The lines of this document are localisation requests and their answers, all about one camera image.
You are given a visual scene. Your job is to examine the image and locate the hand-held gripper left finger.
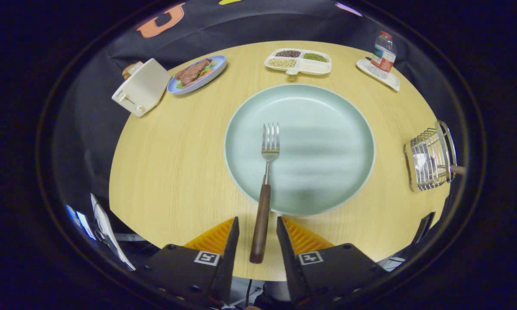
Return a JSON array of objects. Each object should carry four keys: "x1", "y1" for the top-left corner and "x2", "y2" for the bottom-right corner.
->
[{"x1": 135, "y1": 216, "x2": 240, "y2": 308}]

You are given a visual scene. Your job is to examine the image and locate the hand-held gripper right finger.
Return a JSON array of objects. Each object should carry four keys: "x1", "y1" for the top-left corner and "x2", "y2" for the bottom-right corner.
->
[{"x1": 276, "y1": 216, "x2": 387, "y2": 308}]

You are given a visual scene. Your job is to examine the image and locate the fork with wooden handle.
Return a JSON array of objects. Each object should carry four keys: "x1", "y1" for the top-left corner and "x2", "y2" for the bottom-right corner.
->
[{"x1": 249, "y1": 122, "x2": 281, "y2": 264}]

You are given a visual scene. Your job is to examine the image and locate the pale green plate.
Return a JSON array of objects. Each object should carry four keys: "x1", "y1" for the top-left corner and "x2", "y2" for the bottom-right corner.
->
[{"x1": 223, "y1": 83, "x2": 376, "y2": 217}]

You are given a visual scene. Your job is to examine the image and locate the blue plate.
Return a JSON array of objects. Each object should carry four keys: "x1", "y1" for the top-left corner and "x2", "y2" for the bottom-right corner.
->
[{"x1": 167, "y1": 55, "x2": 227, "y2": 96}]

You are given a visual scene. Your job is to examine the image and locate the brown steak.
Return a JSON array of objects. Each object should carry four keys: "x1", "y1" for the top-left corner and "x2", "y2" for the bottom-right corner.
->
[{"x1": 174, "y1": 58, "x2": 213, "y2": 86}]

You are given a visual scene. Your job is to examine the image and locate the white toaster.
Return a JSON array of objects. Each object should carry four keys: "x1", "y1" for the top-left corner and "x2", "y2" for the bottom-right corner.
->
[{"x1": 111, "y1": 58, "x2": 172, "y2": 118}]

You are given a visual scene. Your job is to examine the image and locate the white divided dish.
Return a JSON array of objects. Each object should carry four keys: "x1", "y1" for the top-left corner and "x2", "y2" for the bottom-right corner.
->
[{"x1": 264, "y1": 48, "x2": 332, "y2": 76}]

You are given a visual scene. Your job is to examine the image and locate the small white tray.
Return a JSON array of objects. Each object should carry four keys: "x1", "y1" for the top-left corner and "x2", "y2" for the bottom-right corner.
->
[{"x1": 356, "y1": 58, "x2": 401, "y2": 92}]

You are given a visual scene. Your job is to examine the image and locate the toast slice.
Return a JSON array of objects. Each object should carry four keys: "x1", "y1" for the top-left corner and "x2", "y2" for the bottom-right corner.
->
[{"x1": 121, "y1": 61, "x2": 143, "y2": 81}]

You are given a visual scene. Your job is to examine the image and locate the clear plastic bottle red cap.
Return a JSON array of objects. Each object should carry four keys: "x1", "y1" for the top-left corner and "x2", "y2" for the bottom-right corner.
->
[{"x1": 370, "y1": 31, "x2": 398, "y2": 80}]

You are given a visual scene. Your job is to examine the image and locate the metal wire cutlery holder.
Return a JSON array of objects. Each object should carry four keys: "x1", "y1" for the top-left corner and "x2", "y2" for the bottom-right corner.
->
[{"x1": 404, "y1": 120, "x2": 458, "y2": 192}]

